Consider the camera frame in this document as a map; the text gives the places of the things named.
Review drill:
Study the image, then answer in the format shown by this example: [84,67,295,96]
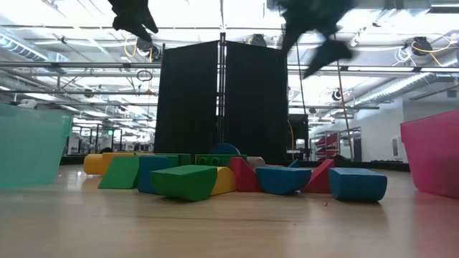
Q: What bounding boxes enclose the black hanging cable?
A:
[294,41,306,116]

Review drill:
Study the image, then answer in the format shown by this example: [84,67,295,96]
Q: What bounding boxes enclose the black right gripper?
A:
[278,0,356,80]

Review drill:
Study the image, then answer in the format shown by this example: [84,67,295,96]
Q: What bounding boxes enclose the teal translucent plastic bin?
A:
[0,103,73,190]

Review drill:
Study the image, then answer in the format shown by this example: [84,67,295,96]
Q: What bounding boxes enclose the yellow arch wooden block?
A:
[210,166,237,197]

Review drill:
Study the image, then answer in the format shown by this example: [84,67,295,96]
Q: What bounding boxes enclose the green wooden wedge block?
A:
[98,154,141,190]

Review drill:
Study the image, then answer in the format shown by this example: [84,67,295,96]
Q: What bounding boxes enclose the blue half-round wooden block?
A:
[209,143,242,156]

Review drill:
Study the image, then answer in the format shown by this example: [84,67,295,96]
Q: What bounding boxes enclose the long green plastic building block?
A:
[195,153,248,168]

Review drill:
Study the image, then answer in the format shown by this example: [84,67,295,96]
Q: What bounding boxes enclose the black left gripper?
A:
[107,0,159,43]

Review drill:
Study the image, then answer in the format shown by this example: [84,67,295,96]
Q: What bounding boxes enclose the silver ventilation duct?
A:
[344,59,459,108]
[0,34,69,64]

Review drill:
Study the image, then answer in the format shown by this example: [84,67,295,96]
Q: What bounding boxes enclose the grey overhead pipe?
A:
[0,60,459,75]
[0,89,158,96]

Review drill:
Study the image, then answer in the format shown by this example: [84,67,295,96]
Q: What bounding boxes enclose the yellow plastic building block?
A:
[83,152,136,176]

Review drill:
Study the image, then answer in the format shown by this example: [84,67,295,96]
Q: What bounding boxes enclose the red translucent plastic bin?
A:
[399,109,459,200]

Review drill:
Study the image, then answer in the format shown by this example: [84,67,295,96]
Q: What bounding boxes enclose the natural wooden cylinder block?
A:
[247,156,267,171]

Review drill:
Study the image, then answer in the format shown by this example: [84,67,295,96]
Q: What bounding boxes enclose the red storage rack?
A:
[310,127,362,162]

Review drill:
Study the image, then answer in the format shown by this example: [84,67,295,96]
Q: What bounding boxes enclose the black folding partition screen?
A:
[153,39,290,164]

